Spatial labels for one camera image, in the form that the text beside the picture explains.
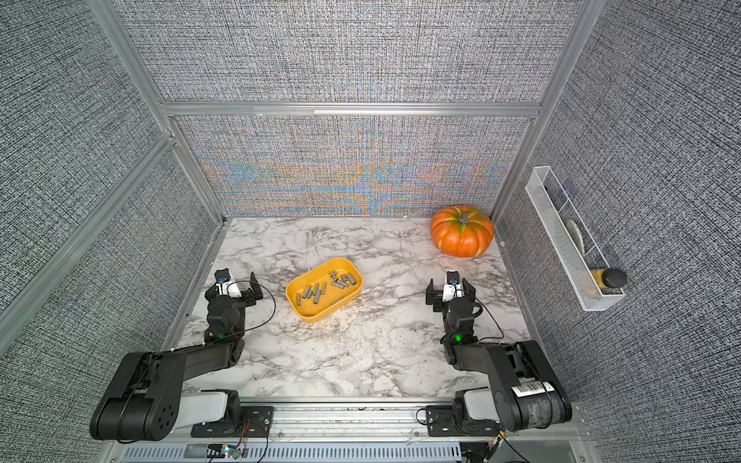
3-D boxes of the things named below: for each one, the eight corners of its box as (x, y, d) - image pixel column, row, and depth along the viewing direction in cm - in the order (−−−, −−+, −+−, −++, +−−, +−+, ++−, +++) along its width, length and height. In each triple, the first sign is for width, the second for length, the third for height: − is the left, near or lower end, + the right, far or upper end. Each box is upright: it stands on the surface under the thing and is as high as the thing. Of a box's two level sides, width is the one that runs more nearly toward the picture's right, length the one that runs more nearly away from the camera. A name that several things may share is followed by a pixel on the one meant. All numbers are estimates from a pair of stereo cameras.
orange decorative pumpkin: (436, 264, 107) (442, 242, 98) (429, 228, 119) (435, 205, 109) (488, 264, 107) (500, 242, 98) (476, 228, 119) (486, 205, 109)
